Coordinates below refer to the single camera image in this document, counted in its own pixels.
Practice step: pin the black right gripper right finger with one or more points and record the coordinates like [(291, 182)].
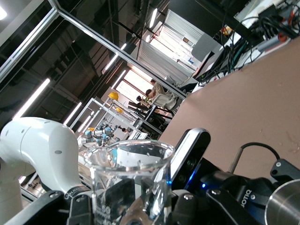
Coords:
[(199, 211)]

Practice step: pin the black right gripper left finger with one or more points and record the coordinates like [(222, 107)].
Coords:
[(77, 211)]

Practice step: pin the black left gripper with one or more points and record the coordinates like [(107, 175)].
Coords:
[(236, 185)]

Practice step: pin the steel jigger cup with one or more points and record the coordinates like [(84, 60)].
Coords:
[(286, 206)]

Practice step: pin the clear glass measuring beaker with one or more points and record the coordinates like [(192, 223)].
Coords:
[(100, 178)]

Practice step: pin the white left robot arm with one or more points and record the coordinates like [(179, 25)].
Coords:
[(39, 150)]

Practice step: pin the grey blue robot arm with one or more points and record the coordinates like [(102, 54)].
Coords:
[(106, 131)]

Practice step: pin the brown table cover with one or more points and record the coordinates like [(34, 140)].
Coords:
[(234, 112)]

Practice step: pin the white ceiling strip light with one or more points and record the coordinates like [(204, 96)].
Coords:
[(110, 62), (73, 113), (32, 98), (153, 17)]

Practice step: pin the yellow hard hat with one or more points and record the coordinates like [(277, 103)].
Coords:
[(120, 109), (113, 95)]

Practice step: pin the white office chair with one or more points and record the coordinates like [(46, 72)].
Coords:
[(167, 99)]

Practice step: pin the seated person in beige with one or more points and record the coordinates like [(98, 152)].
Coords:
[(157, 90)]

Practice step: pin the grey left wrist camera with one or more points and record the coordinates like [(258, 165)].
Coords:
[(187, 154)]

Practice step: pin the aluminium frame beam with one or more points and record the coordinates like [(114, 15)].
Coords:
[(93, 32), (28, 42)]

